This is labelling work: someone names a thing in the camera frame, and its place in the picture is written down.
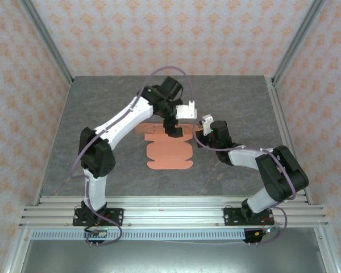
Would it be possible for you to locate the thin aluminium side strip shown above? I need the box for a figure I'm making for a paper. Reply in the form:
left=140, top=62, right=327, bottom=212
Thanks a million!
left=34, top=81, right=74, bottom=205

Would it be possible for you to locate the wide aluminium side rail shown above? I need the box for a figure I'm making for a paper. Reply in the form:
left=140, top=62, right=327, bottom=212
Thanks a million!
left=266, top=76, right=313, bottom=205

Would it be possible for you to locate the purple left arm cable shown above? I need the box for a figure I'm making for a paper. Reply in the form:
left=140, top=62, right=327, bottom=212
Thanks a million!
left=70, top=65, right=194, bottom=247

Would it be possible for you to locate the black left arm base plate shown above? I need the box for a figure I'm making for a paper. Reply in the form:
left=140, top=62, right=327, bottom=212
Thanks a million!
left=72, top=208, right=124, bottom=227

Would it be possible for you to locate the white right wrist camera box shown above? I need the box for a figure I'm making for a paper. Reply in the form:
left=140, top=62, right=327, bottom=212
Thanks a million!
left=201, top=114, right=216, bottom=137

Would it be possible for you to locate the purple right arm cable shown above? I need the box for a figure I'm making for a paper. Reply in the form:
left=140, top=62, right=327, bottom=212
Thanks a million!
left=192, top=116, right=298, bottom=246

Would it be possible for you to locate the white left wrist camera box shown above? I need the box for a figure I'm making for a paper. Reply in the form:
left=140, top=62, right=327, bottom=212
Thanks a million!
left=175, top=100, right=198, bottom=119

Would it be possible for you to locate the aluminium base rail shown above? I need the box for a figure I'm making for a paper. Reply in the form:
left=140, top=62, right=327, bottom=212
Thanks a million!
left=19, top=196, right=329, bottom=228

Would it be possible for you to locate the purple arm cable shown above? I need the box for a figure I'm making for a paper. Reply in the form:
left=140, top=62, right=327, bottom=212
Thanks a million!
left=192, top=116, right=298, bottom=246
left=70, top=65, right=194, bottom=247

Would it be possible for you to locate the grey slotted cable duct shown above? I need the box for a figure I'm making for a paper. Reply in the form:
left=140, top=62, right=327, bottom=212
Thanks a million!
left=31, top=229, right=247, bottom=241

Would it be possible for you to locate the aluminium frame leg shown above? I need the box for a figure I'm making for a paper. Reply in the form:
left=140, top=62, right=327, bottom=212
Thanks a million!
left=4, top=227, right=32, bottom=273
left=314, top=227, right=340, bottom=273

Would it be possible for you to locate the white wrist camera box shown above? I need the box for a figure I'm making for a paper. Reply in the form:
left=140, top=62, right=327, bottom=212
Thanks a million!
left=175, top=100, right=198, bottom=119
left=201, top=114, right=216, bottom=137

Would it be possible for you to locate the orange paper box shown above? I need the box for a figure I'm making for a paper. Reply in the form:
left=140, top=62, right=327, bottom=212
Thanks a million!
left=135, top=122, right=194, bottom=171

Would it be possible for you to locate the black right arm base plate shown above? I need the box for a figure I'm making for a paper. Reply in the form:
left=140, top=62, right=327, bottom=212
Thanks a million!
left=223, top=207, right=273, bottom=227

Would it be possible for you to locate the grey metal sheet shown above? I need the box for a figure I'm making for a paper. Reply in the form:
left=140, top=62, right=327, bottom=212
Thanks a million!
left=19, top=240, right=327, bottom=273

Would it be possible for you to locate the aluminium frame post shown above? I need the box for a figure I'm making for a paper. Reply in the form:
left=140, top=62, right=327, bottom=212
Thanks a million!
left=271, top=0, right=329, bottom=86
left=18, top=0, right=74, bottom=86

